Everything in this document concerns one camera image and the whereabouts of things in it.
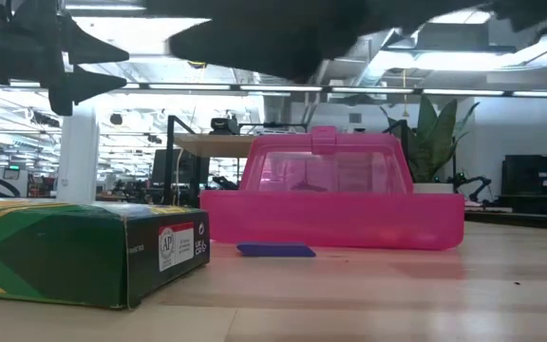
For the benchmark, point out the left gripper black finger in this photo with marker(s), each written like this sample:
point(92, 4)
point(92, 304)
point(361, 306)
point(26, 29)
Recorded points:
point(79, 88)
point(88, 50)

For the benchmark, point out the green crayon box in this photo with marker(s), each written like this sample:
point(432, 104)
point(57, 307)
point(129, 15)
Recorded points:
point(64, 252)

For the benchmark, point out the pink translucent pencil box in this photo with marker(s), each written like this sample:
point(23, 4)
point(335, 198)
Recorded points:
point(330, 218)

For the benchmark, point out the blue eraser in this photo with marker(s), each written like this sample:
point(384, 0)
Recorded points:
point(276, 249)

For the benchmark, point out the small black background robot arm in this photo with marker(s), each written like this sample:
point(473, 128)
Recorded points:
point(473, 183)

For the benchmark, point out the white column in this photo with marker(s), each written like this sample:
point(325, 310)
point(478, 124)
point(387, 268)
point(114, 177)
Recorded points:
point(78, 157)

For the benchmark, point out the black monitor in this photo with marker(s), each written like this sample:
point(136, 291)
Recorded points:
point(178, 166)

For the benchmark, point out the green potted plant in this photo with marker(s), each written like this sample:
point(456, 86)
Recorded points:
point(437, 138)

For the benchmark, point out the black cabinet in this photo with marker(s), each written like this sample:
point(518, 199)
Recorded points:
point(537, 183)

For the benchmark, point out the black bench edge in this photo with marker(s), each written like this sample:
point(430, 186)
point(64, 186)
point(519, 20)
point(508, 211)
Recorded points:
point(520, 219)

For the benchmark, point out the black camera on table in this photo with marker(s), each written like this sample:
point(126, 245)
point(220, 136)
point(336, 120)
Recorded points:
point(223, 126)

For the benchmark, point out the silver spiral air duct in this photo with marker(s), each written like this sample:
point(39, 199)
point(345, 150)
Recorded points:
point(373, 47)

